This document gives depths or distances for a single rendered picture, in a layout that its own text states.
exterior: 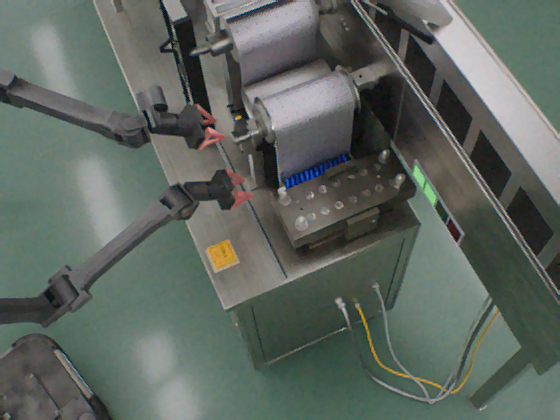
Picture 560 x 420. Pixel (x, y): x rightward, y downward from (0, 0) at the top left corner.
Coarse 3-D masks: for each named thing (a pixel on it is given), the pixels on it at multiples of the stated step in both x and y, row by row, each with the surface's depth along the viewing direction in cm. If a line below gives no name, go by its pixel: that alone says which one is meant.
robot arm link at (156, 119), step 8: (152, 112) 161; (160, 112) 160; (168, 112) 163; (152, 120) 160; (160, 120) 159; (168, 120) 160; (152, 128) 160; (160, 128) 160; (168, 128) 161; (176, 128) 164
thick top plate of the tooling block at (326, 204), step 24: (360, 168) 199; (384, 168) 198; (312, 192) 196; (336, 192) 195; (360, 192) 195; (384, 192) 195; (408, 192) 195; (288, 216) 193; (312, 216) 193; (336, 216) 192; (312, 240) 195
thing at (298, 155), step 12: (348, 120) 187; (324, 132) 186; (336, 132) 189; (348, 132) 192; (288, 144) 184; (300, 144) 186; (312, 144) 189; (324, 144) 192; (336, 144) 195; (348, 144) 198; (288, 156) 189; (300, 156) 192; (312, 156) 195; (324, 156) 198; (336, 156) 201; (288, 168) 195; (300, 168) 198
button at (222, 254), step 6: (216, 246) 201; (222, 246) 201; (228, 246) 201; (210, 252) 200; (216, 252) 200; (222, 252) 200; (228, 252) 200; (216, 258) 199; (222, 258) 199; (228, 258) 199; (234, 258) 199; (216, 264) 198; (222, 264) 198; (228, 264) 200
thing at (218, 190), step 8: (216, 176) 190; (208, 184) 185; (216, 184) 185; (224, 184) 187; (208, 192) 183; (216, 192) 185; (224, 192) 187; (208, 200) 186; (224, 200) 187; (224, 208) 188
